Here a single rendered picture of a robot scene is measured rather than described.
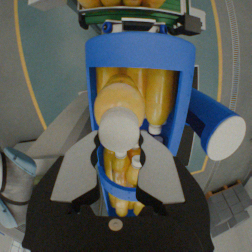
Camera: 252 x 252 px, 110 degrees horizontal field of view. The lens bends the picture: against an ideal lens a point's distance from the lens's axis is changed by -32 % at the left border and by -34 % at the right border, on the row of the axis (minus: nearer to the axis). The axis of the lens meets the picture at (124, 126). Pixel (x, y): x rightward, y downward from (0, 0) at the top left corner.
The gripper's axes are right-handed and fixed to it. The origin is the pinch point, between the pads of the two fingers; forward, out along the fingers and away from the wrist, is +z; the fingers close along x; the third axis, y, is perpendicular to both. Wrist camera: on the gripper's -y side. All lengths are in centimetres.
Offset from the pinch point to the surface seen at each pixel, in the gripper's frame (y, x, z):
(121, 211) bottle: 62, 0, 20
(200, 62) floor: -15, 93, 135
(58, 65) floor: -7, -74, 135
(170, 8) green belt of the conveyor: -33, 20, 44
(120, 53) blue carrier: -8.0, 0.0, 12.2
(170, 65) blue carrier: -6.4, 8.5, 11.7
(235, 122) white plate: 14, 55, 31
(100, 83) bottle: -0.5, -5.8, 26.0
